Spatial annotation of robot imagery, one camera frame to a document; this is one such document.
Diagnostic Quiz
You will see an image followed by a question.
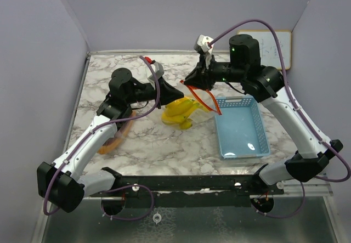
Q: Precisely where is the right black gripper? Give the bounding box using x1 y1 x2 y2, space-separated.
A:
183 52 245 92

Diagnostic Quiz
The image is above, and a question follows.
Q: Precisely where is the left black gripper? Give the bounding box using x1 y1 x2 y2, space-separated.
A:
126 75 185 109

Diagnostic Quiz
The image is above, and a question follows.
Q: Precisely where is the yellow banana bunch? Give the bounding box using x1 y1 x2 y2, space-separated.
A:
162 97 199 120

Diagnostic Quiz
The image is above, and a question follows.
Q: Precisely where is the single yellow banana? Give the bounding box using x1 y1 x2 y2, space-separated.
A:
161 116 193 130

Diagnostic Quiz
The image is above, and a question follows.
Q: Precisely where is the red orange papaya slice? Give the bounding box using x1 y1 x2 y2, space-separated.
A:
98 111 135 155

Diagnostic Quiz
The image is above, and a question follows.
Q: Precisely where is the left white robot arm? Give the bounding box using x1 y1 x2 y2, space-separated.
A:
37 68 184 216

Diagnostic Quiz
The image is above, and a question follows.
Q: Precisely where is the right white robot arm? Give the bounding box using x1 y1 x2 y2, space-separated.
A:
184 35 343 194

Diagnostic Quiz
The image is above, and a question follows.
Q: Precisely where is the blue plastic basket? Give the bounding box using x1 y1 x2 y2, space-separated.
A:
214 96 271 161

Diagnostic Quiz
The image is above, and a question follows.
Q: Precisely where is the small whiteboard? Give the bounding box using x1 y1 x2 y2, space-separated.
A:
237 30 292 70

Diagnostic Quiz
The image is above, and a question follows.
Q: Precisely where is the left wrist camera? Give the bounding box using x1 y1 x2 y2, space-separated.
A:
145 57 164 88

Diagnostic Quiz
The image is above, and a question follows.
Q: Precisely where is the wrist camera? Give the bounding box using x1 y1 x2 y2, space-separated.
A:
145 57 164 88
194 34 213 68

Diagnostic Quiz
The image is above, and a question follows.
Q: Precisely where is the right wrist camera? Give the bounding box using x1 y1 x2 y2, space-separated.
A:
194 34 213 68

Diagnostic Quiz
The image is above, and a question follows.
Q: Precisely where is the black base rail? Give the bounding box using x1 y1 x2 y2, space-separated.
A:
95 167 284 209

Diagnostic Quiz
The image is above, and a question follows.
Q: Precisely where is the white ring pull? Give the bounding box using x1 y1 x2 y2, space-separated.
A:
152 212 162 224

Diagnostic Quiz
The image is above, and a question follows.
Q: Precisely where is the aluminium extrusion rail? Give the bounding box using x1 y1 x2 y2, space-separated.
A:
282 178 333 197

